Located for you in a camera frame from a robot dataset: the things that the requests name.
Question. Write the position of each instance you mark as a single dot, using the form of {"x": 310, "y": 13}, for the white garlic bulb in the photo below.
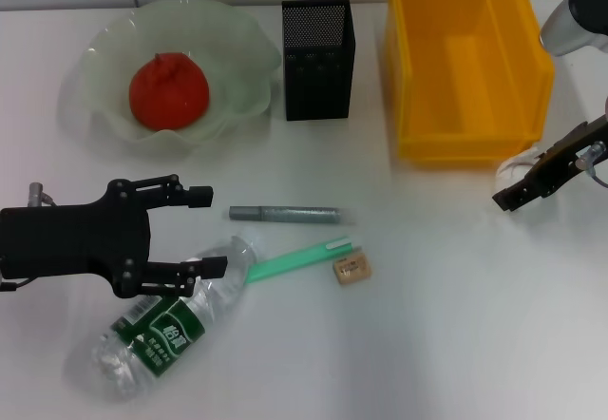
{"x": 515, "y": 166}

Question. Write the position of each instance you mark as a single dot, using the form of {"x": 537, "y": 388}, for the translucent green fruit plate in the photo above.
{"x": 237, "y": 49}

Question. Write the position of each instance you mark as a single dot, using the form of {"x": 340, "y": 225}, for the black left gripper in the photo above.
{"x": 71, "y": 239}

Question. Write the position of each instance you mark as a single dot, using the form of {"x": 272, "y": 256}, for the clear green-label water bottle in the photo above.
{"x": 161, "y": 334}

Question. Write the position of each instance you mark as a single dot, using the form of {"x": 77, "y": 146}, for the tan eraser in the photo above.
{"x": 351, "y": 270}

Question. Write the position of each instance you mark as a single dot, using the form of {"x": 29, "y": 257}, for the yellow plastic bin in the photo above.
{"x": 475, "y": 59}

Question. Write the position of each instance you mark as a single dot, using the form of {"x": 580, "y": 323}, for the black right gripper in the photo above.
{"x": 565, "y": 163}

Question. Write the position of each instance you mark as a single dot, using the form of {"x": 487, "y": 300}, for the black mesh pen holder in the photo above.
{"x": 318, "y": 82}

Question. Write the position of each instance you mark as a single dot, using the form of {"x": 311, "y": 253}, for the silver grey pen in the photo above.
{"x": 285, "y": 215}

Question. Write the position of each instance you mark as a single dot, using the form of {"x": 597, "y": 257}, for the green pen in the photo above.
{"x": 294, "y": 261}

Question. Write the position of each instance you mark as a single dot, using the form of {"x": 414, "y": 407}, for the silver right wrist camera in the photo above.
{"x": 565, "y": 30}

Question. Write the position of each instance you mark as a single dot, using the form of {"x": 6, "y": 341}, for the red tomato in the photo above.
{"x": 168, "y": 97}

